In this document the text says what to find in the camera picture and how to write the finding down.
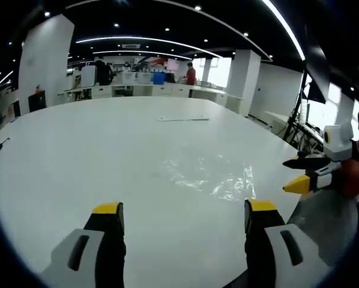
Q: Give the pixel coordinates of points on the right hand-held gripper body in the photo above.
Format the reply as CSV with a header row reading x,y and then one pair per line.
x,y
338,144

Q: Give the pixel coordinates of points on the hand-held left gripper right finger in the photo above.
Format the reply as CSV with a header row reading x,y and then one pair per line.
x,y
262,249

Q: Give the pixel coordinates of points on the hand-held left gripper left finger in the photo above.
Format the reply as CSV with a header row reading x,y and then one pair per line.
x,y
107,249

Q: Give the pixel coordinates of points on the clear food packaging bag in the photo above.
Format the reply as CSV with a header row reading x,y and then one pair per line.
x,y
236,186
191,171

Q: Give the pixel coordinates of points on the black light stand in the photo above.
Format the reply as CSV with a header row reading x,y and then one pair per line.
x,y
299,126

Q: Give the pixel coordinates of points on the black softbox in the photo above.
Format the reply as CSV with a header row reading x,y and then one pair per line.
x,y
317,75

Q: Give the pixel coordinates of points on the flat white strip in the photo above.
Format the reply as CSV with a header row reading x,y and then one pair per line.
x,y
182,118

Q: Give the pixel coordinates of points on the white counter row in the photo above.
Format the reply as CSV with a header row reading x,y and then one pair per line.
x,y
143,90

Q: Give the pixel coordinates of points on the black cabinet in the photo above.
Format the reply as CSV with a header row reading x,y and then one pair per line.
x,y
37,102

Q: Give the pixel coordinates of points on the blue crate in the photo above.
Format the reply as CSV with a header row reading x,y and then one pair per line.
x,y
158,79

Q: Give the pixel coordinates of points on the ceiling air vent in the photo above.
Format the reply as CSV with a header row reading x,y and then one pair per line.
x,y
131,46

